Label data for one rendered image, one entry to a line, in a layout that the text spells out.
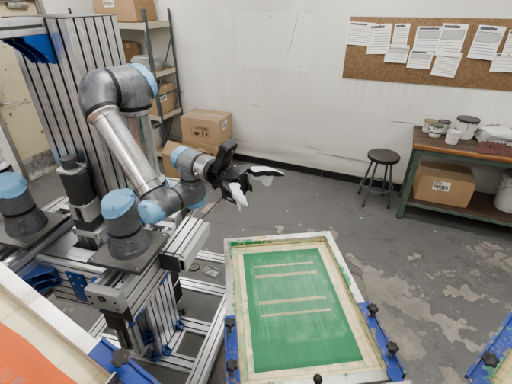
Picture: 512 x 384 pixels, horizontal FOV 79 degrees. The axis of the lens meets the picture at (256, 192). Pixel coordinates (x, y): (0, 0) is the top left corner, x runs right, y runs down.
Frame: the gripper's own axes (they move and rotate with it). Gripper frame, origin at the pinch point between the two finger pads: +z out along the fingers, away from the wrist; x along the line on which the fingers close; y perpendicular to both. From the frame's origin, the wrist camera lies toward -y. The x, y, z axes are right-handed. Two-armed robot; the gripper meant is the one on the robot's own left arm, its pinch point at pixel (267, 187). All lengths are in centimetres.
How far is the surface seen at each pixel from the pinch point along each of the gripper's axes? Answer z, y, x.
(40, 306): -38, 21, 51
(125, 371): -14, 36, 46
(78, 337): -27, 29, 49
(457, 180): 27, 152, -265
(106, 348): -21, 32, 46
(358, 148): -85, 160, -286
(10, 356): -33, 25, 61
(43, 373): -27, 30, 59
